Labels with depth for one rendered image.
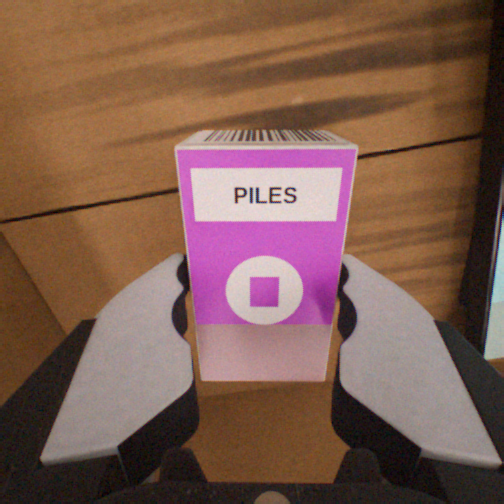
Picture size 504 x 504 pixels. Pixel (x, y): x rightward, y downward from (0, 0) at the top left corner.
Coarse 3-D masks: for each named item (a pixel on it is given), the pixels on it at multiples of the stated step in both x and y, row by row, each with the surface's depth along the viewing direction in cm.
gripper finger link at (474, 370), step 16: (448, 336) 8; (464, 352) 7; (464, 368) 7; (480, 368) 7; (464, 384) 7; (480, 384) 7; (496, 384) 7; (480, 400) 6; (496, 400) 6; (480, 416) 6; (496, 416) 6; (496, 432) 6; (496, 448) 5; (432, 464) 5; (448, 464) 5; (416, 480) 6; (432, 480) 5; (448, 480) 5; (464, 480) 5; (480, 480) 5; (496, 480) 5; (448, 496) 5; (464, 496) 5; (480, 496) 5; (496, 496) 5
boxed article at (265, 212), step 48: (192, 144) 9; (240, 144) 9; (288, 144) 9; (336, 144) 9; (192, 192) 10; (240, 192) 10; (288, 192) 10; (336, 192) 10; (192, 240) 10; (240, 240) 10; (288, 240) 10; (336, 240) 10; (192, 288) 11; (240, 288) 11; (288, 288) 11; (336, 288) 11; (240, 336) 12; (288, 336) 12
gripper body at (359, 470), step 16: (176, 448) 5; (176, 464) 5; (192, 464) 5; (352, 464) 5; (368, 464) 5; (160, 480) 5; (176, 480) 5; (192, 480) 5; (336, 480) 5; (352, 480) 5; (368, 480) 5; (112, 496) 4; (128, 496) 4; (144, 496) 4; (160, 496) 4; (176, 496) 4; (192, 496) 4; (208, 496) 4; (224, 496) 4; (240, 496) 4; (256, 496) 4; (272, 496) 4; (288, 496) 4; (304, 496) 4; (320, 496) 4; (336, 496) 4; (352, 496) 4; (368, 496) 4; (384, 496) 4; (400, 496) 4; (416, 496) 4; (432, 496) 4
